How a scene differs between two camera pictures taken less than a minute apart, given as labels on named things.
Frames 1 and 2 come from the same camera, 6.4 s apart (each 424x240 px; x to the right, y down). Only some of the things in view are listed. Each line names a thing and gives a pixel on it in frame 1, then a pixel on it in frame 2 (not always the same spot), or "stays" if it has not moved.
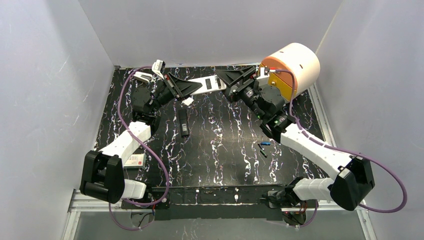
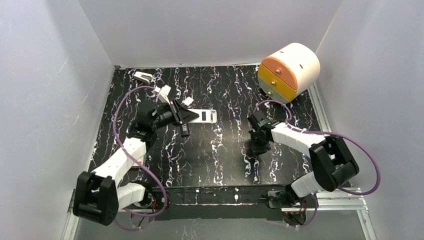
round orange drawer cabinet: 294,70 stays
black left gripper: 171,84 to 178,112
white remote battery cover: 188,101 stays
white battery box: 136,161 stays
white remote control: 210,83 to 205,116
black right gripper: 238,85 to 257,147
